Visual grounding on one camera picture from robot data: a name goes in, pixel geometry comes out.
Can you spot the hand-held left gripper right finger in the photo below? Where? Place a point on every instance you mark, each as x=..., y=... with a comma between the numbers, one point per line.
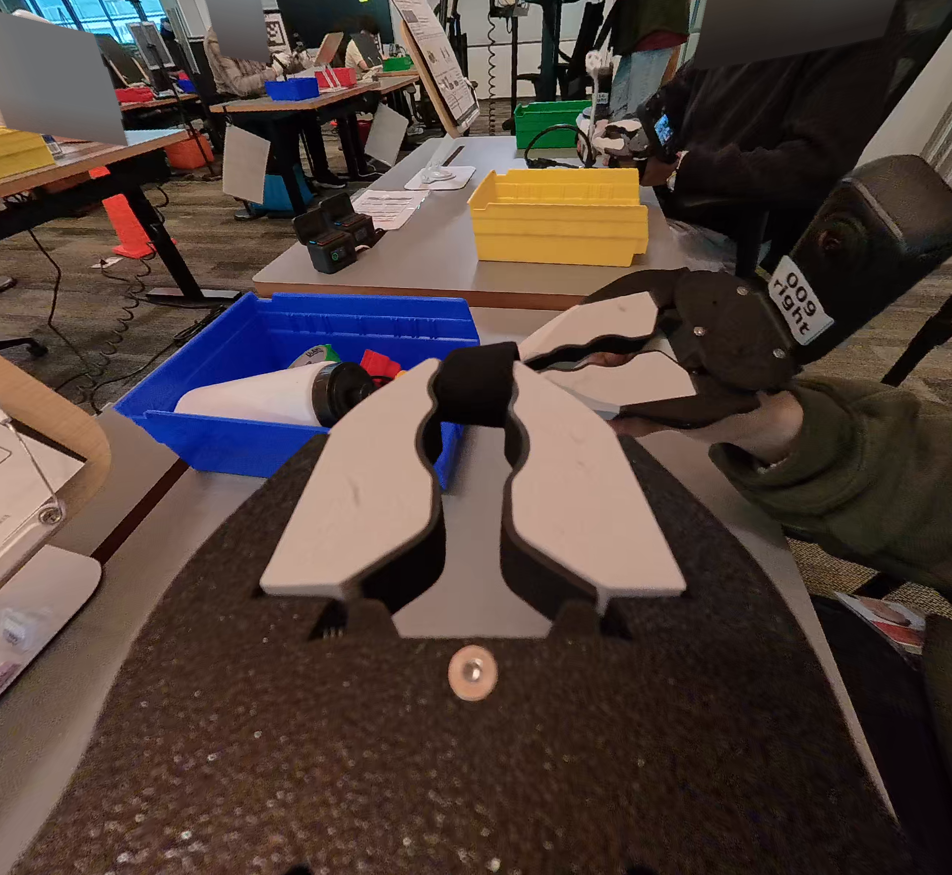
x=587, y=503

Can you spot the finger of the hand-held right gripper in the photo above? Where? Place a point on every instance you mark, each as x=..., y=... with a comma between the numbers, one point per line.
x=639, y=384
x=595, y=328

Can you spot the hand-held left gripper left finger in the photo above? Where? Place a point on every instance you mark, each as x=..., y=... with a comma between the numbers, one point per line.
x=349, y=495

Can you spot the blue plastic bin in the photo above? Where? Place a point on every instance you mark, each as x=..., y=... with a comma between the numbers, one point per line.
x=245, y=339

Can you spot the person's right forearm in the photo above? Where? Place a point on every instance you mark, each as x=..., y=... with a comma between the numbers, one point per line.
x=877, y=473

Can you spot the person's right hand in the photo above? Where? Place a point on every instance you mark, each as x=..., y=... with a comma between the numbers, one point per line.
x=751, y=436

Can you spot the yellow plastic bin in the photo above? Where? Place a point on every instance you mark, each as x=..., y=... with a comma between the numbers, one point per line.
x=22, y=153
x=558, y=228

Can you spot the red plastic piece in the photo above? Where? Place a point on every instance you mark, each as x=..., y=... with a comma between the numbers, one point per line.
x=379, y=365

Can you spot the white bottle black cap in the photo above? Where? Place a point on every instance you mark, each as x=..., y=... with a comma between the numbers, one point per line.
x=253, y=395

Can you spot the small green white container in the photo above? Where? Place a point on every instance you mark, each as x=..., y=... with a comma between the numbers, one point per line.
x=316, y=356

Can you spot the grey topped table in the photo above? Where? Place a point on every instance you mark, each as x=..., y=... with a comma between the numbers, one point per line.
x=431, y=257

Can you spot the black tripod pole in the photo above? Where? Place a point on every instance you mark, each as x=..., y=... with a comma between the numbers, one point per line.
x=922, y=339

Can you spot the green plastic bin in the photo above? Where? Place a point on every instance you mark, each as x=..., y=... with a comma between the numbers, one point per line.
x=550, y=117

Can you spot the printed paper sheet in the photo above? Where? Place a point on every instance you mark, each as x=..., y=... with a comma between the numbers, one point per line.
x=390, y=209

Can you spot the black battery charging case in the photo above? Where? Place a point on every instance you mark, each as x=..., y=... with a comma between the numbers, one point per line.
x=331, y=254
x=361, y=224

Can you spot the blue box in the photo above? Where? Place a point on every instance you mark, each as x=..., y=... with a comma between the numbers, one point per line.
x=282, y=194

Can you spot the red white printed packet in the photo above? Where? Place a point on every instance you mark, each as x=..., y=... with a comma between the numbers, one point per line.
x=881, y=618

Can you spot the instruction board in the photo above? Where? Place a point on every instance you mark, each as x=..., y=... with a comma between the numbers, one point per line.
x=416, y=19
x=30, y=473

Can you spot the small green bin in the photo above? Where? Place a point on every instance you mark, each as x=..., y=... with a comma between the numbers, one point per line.
x=398, y=64

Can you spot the orange traffic cone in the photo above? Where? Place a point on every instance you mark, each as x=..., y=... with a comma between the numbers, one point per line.
x=130, y=224

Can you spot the black office chair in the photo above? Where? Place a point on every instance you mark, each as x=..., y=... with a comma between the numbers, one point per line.
x=922, y=34

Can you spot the small red bin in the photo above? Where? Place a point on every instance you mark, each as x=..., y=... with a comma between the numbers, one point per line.
x=335, y=77

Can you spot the orange crate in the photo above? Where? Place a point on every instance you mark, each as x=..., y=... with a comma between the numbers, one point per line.
x=190, y=149

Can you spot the small blue bin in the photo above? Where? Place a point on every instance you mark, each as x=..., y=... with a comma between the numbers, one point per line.
x=294, y=90

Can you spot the wooden desk black legs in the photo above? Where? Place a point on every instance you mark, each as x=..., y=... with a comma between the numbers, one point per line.
x=74, y=161

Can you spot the tablet on tripod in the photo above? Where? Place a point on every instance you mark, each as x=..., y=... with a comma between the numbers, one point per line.
x=152, y=49

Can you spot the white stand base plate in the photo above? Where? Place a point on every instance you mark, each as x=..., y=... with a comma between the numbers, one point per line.
x=446, y=179
x=52, y=592

